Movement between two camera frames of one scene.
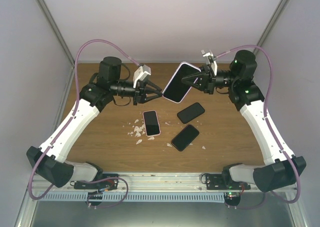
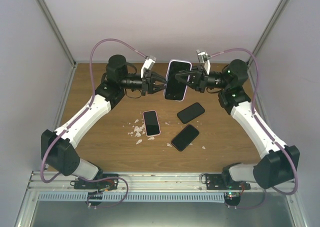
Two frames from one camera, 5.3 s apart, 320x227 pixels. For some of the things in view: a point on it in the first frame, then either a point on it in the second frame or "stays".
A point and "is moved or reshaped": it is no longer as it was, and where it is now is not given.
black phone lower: x=185 y=137 stays
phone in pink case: x=151 y=123 stays
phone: x=176 y=90 is moved or reshaped
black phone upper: x=190 y=112 stays
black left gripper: x=140 y=93 -> x=149 y=84
